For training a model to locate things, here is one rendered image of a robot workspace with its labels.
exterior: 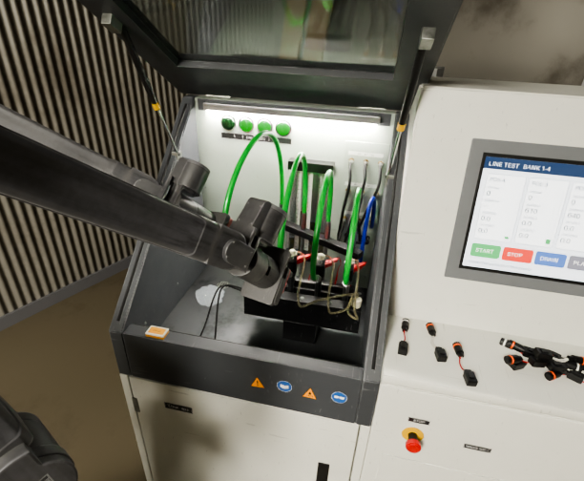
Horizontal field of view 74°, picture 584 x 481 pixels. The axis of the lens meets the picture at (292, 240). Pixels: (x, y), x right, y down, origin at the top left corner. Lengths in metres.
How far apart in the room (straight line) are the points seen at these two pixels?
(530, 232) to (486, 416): 0.44
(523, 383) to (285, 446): 0.63
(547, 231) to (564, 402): 0.38
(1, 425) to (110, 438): 1.66
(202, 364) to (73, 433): 1.22
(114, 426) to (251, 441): 1.04
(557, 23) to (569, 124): 2.09
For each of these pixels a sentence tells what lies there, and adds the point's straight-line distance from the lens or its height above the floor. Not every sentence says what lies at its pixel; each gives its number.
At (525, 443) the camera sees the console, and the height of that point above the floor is 0.85.
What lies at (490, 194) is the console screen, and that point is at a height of 1.33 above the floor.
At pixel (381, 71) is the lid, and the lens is 1.06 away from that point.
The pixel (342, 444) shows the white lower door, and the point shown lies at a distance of 1.17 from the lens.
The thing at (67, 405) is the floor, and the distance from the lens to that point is 2.34.
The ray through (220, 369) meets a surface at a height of 0.89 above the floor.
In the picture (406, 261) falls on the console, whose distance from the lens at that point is 1.07.
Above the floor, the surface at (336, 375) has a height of 0.95.
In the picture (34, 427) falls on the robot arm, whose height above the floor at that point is 1.26.
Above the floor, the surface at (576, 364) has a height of 1.01.
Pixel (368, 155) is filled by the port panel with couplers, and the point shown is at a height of 1.32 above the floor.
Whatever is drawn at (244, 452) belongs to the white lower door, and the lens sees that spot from 1.31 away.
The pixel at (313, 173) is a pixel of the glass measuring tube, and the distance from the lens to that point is 1.25.
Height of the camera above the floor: 1.67
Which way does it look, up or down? 29 degrees down
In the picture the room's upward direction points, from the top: 2 degrees clockwise
